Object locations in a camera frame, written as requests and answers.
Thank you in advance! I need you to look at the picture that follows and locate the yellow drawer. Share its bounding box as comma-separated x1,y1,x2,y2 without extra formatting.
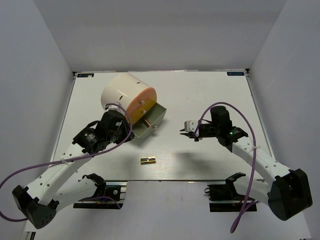
126,98,157,125

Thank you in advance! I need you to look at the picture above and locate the grey bottom drawer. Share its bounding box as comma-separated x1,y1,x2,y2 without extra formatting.
132,103,167,139

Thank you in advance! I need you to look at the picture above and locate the cream cylindrical drawer organizer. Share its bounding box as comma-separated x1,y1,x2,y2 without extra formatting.
100,73,152,110

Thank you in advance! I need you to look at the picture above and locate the black gold lipstick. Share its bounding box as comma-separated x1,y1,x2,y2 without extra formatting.
140,156,156,165

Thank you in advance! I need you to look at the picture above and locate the orange top drawer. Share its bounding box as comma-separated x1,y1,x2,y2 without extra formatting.
126,87,157,124

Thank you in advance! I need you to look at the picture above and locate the rose gold lipstick tube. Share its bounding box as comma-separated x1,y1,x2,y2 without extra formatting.
144,119,152,127

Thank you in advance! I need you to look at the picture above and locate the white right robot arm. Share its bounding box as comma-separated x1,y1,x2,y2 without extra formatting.
180,105,313,221

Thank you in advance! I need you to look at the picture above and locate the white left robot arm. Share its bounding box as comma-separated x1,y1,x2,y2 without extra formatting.
12,109,134,229

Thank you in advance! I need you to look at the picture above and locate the right blue table sticker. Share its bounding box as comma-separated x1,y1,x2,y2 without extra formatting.
226,71,245,76

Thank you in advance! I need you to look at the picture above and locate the blue table sticker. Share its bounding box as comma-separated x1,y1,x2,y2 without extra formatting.
226,71,245,76
77,73,94,78

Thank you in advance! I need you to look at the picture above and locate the left blue table sticker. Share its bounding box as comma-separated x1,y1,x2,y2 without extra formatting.
77,73,94,78

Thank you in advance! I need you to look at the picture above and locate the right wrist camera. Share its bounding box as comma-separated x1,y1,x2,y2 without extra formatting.
184,120,199,137

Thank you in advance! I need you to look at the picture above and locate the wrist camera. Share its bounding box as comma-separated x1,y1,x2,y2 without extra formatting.
184,120,199,137
104,102,122,112

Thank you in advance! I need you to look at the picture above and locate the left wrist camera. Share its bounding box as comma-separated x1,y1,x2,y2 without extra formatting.
104,102,122,112

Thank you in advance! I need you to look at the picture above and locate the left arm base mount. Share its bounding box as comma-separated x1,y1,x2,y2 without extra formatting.
73,173,127,210

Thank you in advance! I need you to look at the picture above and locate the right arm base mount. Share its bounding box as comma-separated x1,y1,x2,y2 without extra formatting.
204,172,246,213

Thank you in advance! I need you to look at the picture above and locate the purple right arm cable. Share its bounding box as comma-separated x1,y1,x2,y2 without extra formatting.
194,101,258,234

